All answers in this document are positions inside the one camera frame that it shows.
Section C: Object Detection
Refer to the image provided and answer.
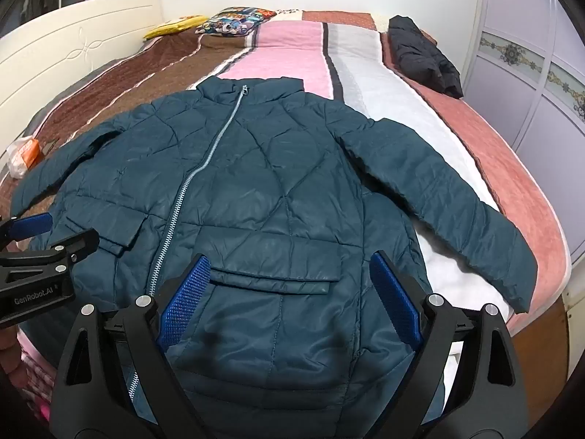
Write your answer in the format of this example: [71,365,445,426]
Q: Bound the salmon pink bed sheet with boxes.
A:
[304,10,573,335]

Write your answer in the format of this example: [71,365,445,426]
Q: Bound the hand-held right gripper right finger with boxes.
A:
[368,250,533,439]

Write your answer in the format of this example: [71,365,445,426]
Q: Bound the yellow pillow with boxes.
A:
[144,15,209,40]

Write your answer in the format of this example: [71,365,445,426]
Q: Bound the lilac sliding door wardrobe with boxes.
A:
[461,0,585,221]

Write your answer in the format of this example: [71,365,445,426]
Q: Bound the teal quilted puffer jacket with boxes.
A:
[9,77,540,437]

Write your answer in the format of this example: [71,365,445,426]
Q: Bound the black puffer jacket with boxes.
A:
[388,15,465,100]

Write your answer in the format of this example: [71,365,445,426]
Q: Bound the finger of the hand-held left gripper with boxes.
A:
[0,212,54,244]
[0,229,100,279]

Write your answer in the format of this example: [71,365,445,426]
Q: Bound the striped brown pink white blanket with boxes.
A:
[0,17,515,421]

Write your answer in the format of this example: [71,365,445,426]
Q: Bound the orange white plastic bag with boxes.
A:
[4,136,43,178]

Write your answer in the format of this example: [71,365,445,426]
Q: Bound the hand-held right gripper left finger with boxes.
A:
[48,253,212,439]

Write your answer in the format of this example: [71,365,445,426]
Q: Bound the person's left forearm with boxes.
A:
[0,324,23,376]

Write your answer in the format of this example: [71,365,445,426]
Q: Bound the colourful printed pillow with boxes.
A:
[196,6,278,36]

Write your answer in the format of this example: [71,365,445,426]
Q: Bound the cream bed headboard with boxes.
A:
[0,0,163,156]

